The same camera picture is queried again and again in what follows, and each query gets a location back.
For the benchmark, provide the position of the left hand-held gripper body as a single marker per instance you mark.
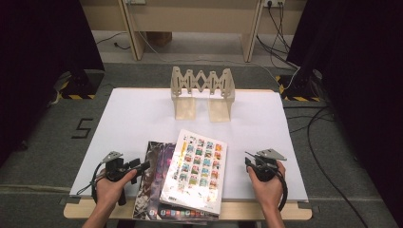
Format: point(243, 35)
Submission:
point(114, 169)

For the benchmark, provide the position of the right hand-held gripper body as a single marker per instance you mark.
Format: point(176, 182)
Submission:
point(265, 169)

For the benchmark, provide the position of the brown glossy magazine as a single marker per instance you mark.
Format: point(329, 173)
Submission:
point(145, 190)

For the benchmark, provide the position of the white picture-grid magazine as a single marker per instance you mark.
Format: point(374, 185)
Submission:
point(196, 171)

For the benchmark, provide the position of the wooden expanding book rack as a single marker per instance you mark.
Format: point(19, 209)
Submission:
point(185, 109)

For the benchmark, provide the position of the person's left hand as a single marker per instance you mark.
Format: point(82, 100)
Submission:
point(109, 191)

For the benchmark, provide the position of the person's right hand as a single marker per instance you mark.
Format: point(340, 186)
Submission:
point(269, 193)

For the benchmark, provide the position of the black stand base striped tape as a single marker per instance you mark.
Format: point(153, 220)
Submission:
point(84, 84)
point(299, 87)

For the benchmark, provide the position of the brown box under desk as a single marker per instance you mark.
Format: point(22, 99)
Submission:
point(160, 38)

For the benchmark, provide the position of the black curtain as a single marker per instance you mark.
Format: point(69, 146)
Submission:
point(358, 63)
point(41, 47)

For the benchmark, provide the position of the white wall socket with plugs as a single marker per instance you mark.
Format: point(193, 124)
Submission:
point(274, 2)

